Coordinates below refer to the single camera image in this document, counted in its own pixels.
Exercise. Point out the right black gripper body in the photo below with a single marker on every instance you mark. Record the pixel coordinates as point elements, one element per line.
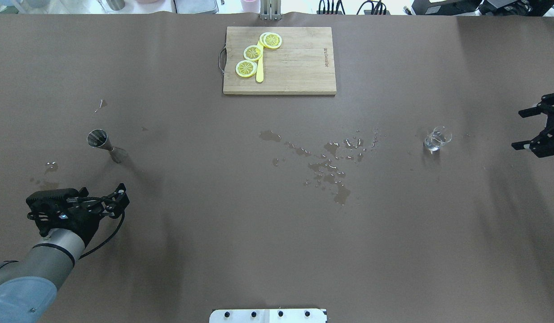
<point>551,142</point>

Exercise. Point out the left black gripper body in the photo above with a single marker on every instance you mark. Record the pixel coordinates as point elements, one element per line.
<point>82,223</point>

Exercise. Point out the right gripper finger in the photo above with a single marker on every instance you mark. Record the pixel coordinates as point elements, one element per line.
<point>533,111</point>
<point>526,144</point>

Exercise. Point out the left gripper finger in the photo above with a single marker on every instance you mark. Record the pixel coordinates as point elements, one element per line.
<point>114,209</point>
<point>119,196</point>

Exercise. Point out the steel jigger measuring cup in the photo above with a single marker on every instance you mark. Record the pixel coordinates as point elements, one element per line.
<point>98,138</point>

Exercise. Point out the clear glass cup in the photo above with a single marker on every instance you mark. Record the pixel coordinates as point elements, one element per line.
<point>437,138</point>

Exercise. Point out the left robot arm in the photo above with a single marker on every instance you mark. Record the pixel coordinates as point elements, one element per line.
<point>29,287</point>

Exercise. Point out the pink cup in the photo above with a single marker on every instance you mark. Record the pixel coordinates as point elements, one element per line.
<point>250,6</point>

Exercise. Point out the wooden cutting board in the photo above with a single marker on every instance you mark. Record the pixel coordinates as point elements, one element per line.
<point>303,65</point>

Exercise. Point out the lemon slice middle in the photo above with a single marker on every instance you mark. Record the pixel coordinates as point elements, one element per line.
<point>253,53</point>

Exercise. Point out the lemon slice far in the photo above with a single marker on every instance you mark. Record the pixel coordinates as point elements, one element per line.
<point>270,40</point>

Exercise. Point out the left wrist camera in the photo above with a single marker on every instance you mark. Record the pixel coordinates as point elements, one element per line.
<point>47,204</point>

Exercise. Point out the lemon slice near handle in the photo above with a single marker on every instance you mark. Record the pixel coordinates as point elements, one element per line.
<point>246,68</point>

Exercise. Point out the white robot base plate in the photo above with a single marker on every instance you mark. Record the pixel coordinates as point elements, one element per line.
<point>279,315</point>

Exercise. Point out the aluminium frame post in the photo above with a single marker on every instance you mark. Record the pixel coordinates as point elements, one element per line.
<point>270,10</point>

